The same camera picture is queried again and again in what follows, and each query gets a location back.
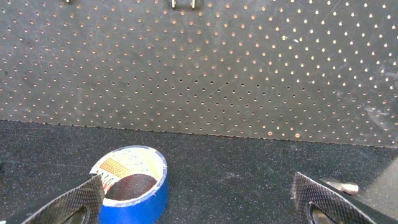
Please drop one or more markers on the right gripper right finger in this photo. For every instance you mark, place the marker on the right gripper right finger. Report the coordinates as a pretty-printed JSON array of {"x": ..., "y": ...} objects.
[{"x": 323, "y": 202}]

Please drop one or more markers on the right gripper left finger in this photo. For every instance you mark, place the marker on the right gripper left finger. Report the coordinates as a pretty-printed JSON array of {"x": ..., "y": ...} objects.
[{"x": 81, "y": 202}]

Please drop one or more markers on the black pegboard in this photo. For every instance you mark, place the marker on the black pegboard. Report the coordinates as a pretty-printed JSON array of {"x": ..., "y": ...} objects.
[{"x": 199, "y": 68}]

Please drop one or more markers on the hammer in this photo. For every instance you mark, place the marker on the hammer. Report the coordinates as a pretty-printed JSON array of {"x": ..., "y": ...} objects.
[{"x": 345, "y": 188}]

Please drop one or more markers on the roll of blue tape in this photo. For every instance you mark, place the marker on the roll of blue tape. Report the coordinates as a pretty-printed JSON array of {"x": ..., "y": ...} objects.
[{"x": 140, "y": 211}]

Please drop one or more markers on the metal hook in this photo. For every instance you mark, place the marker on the metal hook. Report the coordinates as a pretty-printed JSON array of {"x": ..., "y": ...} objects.
[
  {"x": 67, "y": 1},
  {"x": 173, "y": 3}
]

